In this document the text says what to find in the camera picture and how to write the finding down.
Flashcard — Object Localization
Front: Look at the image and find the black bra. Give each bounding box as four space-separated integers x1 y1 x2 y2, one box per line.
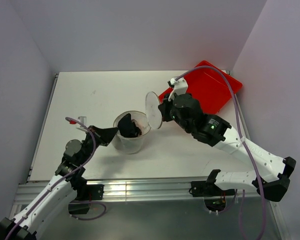
117 113 142 138

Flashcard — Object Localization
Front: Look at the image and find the white mesh laundry bag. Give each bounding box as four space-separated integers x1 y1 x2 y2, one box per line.
112 91 163 154

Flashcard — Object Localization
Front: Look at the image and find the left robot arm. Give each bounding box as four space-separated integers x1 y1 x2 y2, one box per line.
0 125 118 240

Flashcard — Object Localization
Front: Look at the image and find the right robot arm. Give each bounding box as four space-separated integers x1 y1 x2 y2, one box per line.
158 93 296 202

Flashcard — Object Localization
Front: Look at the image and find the red plastic tray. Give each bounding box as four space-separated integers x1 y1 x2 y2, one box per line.
158 60 243 115

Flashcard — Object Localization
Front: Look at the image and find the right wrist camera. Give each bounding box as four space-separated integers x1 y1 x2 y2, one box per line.
167 77 188 102

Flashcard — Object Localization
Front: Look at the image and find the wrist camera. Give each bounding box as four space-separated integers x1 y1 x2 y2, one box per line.
167 77 188 102
65 116 87 132

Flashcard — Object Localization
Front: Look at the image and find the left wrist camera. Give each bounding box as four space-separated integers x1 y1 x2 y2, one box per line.
65 116 87 132

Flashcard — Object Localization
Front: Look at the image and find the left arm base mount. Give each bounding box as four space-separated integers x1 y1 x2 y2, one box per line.
68 184 104 215

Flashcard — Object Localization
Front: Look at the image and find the aluminium frame rail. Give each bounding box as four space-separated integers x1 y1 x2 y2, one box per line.
14 176 277 203

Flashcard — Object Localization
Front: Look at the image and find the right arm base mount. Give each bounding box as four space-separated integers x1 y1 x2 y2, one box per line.
188 180 236 198

